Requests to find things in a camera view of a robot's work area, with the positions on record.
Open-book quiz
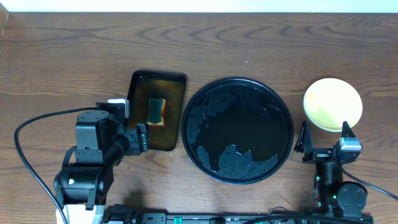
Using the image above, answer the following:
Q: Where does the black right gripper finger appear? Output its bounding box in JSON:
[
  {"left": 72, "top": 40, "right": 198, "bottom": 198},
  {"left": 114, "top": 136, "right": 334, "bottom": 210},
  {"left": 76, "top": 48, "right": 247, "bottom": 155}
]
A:
[
  {"left": 294, "top": 121, "right": 313, "bottom": 153},
  {"left": 341, "top": 121, "right": 356, "bottom": 138}
]

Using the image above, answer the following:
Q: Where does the yellow plate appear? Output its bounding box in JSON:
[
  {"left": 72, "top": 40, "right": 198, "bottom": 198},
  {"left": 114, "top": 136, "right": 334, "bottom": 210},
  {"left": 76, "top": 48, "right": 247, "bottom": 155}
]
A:
[{"left": 303, "top": 78, "right": 363, "bottom": 132}]

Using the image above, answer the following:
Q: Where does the green and yellow sponge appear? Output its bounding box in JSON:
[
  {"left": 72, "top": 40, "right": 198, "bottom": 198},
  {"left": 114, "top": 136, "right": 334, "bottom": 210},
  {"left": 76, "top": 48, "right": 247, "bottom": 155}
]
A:
[{"left": 147, "top": 98, "right": 166, "bottom": 126}]

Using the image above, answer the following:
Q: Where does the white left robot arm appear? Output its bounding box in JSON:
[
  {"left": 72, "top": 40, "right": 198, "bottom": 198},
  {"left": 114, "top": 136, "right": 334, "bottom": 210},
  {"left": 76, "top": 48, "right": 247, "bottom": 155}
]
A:
[{"left": 53, "top": 99, "right": 149, "bottom": 223}]

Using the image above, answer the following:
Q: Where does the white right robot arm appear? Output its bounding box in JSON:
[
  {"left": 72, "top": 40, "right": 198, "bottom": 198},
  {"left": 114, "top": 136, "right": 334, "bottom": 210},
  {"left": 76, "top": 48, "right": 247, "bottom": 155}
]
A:
[{"left": 294, "top": 121, "right": 368, "bottom": 220}]

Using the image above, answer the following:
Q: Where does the black round tray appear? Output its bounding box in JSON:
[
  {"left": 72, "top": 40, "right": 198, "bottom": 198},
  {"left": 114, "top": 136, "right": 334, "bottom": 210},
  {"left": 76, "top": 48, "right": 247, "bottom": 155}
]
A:
[{"left": 181, "top": 78, "right": 294, "bottom": 185}]

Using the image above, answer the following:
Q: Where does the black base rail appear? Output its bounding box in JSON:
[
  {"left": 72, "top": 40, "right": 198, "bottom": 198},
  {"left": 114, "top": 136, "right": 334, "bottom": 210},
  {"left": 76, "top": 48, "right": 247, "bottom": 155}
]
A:
[{"left": 99, "top": 204, "right": 374, "bottom": 224}]

